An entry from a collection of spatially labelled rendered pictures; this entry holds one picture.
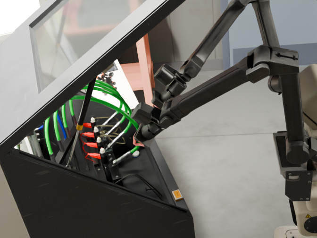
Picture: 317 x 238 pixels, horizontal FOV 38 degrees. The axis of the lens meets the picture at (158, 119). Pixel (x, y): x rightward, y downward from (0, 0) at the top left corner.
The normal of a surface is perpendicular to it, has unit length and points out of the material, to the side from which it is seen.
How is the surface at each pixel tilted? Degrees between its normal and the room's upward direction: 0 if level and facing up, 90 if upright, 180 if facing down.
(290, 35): 90
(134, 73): 0
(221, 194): 0
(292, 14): 90
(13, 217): 90
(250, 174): 0
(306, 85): 42
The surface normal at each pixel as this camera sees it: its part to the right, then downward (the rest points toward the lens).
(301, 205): -0.26, -0.80
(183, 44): -0.07, 0.58
